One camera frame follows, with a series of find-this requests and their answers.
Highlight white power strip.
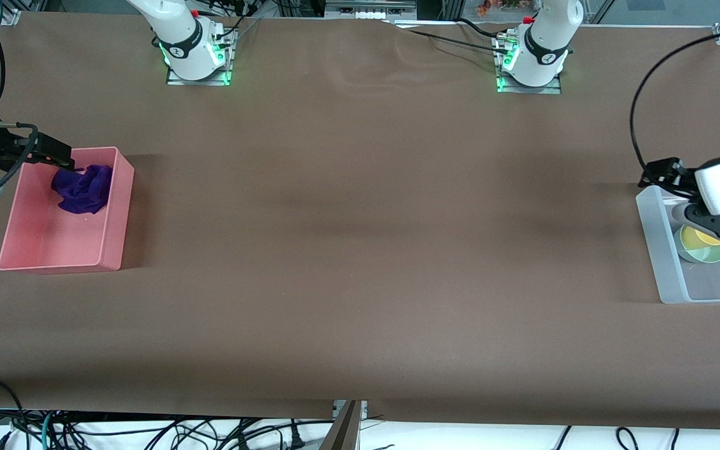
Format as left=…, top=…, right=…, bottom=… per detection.
left=324, top=0, right=418, bottom=19

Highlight yellow plastic cup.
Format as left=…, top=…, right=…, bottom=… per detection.
left=680, top=225, right=720, bottom=252

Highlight tangled black floor cables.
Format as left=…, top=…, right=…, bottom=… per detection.
left=54, top=416, right=311, bottom=450

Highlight translucent white plastic bin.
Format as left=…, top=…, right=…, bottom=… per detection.
left=635, top=186, right=720, bottom=305

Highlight long black tabletop cable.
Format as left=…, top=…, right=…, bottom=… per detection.
left=388, top=21, right=511, bottom=56

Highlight short black tabletop cable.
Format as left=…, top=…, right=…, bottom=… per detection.
left=457, top=17, right=517, bottom=42

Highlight pink plastic bin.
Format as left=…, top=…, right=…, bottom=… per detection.
left=0, top=146, right=136, bottom=274

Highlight brown table cover sheet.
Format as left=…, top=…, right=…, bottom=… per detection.
left=0, top=11, right=720, bottom=432

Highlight pale green bowl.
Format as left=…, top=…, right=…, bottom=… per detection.
left=674, top=224, right=720, bottom=265

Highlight purple cloth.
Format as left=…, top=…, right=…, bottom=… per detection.
left=51, top=164, right=114, bottom=215

